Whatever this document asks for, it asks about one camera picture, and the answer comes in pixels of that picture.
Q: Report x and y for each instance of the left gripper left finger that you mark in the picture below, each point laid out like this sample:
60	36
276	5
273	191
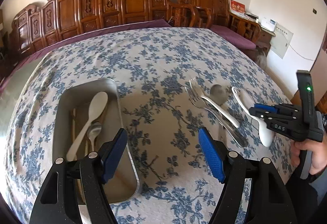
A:
57	199

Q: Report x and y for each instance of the small metal spoon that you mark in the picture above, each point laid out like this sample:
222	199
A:
93	131

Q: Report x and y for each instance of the long carved wooden sofa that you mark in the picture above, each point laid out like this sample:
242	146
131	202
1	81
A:
35	28

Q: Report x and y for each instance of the white wall cabinet door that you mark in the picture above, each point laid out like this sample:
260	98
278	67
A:
281	41

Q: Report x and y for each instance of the white plastic spoon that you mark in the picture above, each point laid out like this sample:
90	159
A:
96	108

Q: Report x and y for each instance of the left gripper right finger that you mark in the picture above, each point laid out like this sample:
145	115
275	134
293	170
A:
269	201

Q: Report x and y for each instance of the wooden side table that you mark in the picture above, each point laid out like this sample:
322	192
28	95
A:
264	39

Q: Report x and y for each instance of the carved wooden armchair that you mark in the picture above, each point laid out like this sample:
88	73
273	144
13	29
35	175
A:
217	12

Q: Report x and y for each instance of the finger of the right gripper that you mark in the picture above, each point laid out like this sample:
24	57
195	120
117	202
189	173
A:
260	114
264	107

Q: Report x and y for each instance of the red calendar card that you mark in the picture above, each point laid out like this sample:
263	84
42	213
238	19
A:
236	6

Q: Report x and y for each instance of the person's right hand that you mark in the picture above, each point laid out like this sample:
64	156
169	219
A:
318	157

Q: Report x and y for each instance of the white device on side table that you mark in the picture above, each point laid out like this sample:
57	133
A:
268	24

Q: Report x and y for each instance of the blue floral tablecloth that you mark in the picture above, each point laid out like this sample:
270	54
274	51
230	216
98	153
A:
151	68

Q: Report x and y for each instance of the white plastic fork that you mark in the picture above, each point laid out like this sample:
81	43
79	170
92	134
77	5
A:
199	93

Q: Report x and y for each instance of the purple armchair cushion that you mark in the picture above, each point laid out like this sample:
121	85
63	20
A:
232	37

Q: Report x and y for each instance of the white ladle spoon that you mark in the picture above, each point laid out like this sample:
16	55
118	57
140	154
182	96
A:
246	102

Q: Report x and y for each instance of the large metal spoon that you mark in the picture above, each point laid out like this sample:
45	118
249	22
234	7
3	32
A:
218	94

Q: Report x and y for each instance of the metal fork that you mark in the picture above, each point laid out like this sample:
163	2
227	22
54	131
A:
199	103

